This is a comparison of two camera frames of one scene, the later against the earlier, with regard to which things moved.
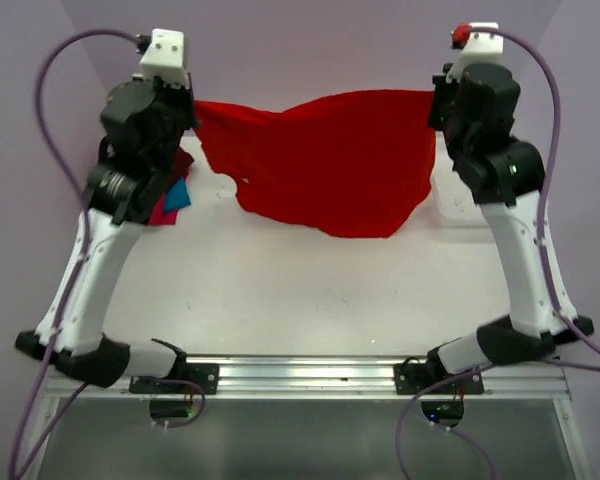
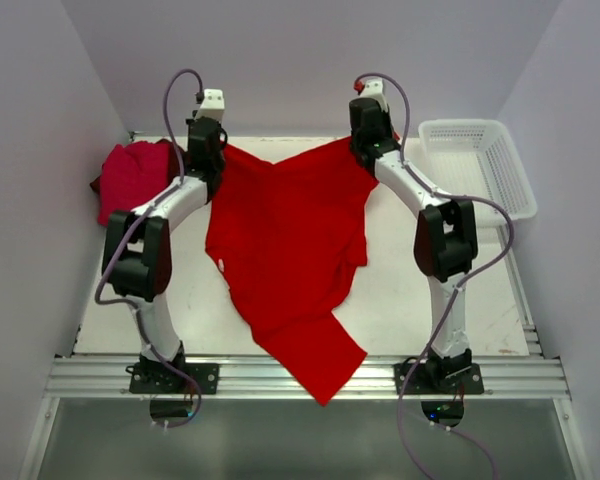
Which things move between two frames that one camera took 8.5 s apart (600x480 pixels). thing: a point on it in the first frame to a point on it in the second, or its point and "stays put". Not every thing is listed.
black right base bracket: (412, 378) stays put
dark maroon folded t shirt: (183, 161) stays put
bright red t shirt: (350, 163) to (290, 238)
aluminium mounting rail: (332, 379) stays put
